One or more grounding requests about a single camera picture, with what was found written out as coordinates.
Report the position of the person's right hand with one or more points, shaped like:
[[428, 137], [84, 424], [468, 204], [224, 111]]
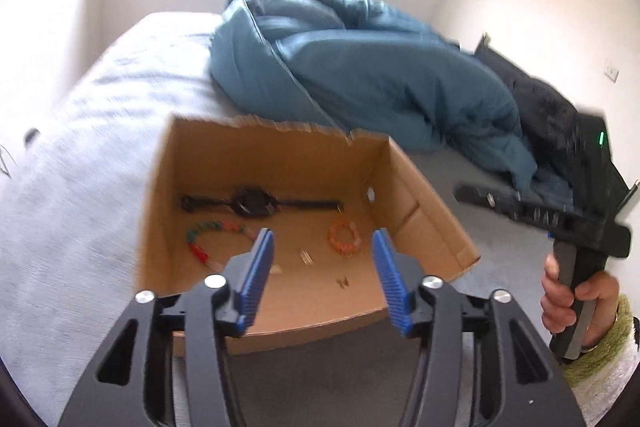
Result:
[[605, 292]]

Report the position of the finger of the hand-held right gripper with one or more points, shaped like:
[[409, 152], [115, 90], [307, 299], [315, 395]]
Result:
[[490, 198]]

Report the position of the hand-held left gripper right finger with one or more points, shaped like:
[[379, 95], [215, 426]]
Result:
[[392, 277]]

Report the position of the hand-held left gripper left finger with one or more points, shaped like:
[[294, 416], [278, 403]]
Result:
[[255, 272]]

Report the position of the person's right forearm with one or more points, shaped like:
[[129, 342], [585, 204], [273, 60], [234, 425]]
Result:
[[615, 367]]

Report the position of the black wrist watch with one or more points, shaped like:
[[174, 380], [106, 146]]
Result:
[[252, 201]]

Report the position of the white wall socket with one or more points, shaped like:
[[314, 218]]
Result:
[[612, 71]]

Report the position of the blue duvet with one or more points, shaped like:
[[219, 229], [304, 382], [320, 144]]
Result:
[[380, 72]]

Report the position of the cardboard box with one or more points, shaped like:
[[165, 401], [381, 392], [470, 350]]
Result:
[[300, 307]]

